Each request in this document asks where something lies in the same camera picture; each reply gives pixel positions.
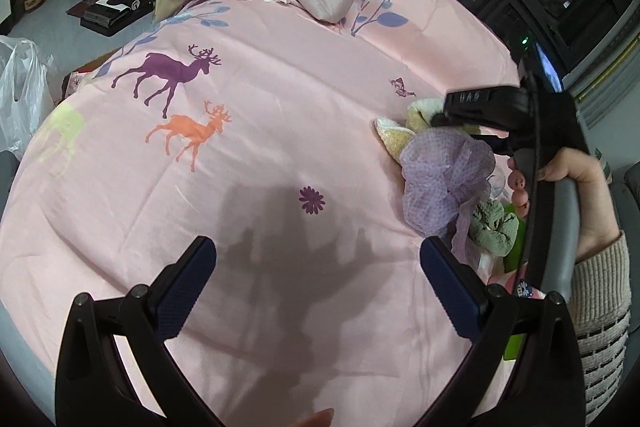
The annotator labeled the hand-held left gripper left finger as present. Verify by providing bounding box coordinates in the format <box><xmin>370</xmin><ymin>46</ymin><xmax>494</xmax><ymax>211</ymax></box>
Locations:
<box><xmin>55</xmin><ymin>235</ymin><xmax>223</xmax><ymax>427</ymax></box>

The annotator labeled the green towel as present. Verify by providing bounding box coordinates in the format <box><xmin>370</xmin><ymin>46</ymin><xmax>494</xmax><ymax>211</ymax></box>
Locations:
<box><xmin>467</xmin><ymin>199</ymin><xmax>520</xmax><ymax>256</ymax></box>

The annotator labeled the black flat floor device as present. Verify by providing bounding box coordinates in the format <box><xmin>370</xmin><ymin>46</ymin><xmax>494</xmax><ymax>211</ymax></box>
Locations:
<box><xmin>80</xmin><ymin>0</ymin><xmax>142</xmax><ymax>36</ymax></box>

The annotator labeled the white plastic bag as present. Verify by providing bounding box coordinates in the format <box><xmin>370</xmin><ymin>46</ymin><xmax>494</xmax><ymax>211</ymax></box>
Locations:
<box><xmin>0</xmin><ymin>36</ymin><xmax>55</xmax><ymax>160</ymax></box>

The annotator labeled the person's right forearm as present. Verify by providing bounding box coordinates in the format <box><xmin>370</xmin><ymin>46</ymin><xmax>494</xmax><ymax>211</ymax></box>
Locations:
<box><xmin>570</xmin><ymin>231</ymin><xmax>632</xmax><ymax>415</ymax></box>

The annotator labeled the green box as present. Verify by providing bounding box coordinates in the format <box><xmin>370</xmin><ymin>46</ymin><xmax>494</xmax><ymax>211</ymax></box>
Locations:
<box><xmin>502</xmin><ymin>203</ymin><xmax>531</xmax><ymax>275</ymax></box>

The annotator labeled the person's right hand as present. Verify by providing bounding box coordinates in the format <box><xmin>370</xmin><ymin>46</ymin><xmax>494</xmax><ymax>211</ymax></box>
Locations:
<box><xmin>539</xmin><ymin>147</ymin><xmax>624</xmax><ymax>265</ymax></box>

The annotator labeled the cream knitted cloth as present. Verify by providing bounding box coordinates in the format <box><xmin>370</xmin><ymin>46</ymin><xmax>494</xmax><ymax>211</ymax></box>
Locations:
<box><xmin>375</xmin><ymin>98</ymin><xmax>451</xmax><ymax>160</ymax></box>

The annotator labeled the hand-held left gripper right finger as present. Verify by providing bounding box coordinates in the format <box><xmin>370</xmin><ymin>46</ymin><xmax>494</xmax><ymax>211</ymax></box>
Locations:
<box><xmin>415</xmin><ymin>235</ymin><xmax>586</xmax><ymax>427</ymax></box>

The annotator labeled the purple mesh bath sponge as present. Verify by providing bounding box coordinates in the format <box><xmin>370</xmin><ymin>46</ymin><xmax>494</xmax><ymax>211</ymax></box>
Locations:
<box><xmin>402</xmin><ymin>128</ymin><xmax>497</xmax><ymax>239</ymax></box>

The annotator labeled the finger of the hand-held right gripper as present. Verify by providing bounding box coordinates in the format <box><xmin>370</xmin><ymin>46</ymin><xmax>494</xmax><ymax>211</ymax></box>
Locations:
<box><xmin>431</xmin><ymin>109</ymin><xmax>469</xmax><ymax>128</ymax></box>
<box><xmin>470</xmin><ymin>133</ymin><xmax>516</xmax><ymax>156</ymax></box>

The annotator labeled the pink printed bedsheet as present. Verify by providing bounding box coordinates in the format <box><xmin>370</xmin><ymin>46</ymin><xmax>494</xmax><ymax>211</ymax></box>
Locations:
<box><xmin>0</xmin><ymin>0</ymin><xmax>531</xmax><ymax>427</ymax></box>

